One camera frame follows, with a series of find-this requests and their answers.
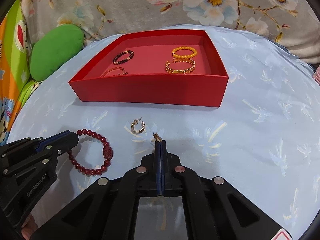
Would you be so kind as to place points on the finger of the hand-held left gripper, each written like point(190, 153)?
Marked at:
point(60, 137)
point(62, 148)

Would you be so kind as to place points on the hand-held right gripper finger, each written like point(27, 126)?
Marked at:
point(163, 170)
point(157, 170)

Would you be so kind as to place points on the gold hoop earring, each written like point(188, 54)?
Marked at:
point(156, 137)
point(135, 129)

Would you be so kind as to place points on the red cardboard box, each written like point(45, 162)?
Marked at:
point(150, 90)

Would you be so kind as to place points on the thin gold bangle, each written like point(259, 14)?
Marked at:
point(110, 70)

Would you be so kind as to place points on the person's left hand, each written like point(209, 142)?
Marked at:
point(28, 230)

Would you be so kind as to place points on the colourful cartoon printed cloth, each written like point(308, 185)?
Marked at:
point(15, 67)

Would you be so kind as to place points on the green cushion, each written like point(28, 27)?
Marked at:
point(57, 50)

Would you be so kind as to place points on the light blue palm-print cloth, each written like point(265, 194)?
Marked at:
point(250, 130)

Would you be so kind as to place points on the grey floral blanket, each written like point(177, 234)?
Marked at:
point(125, 5)

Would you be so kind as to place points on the pink cartoon pillow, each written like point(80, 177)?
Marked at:
point(317, 75)

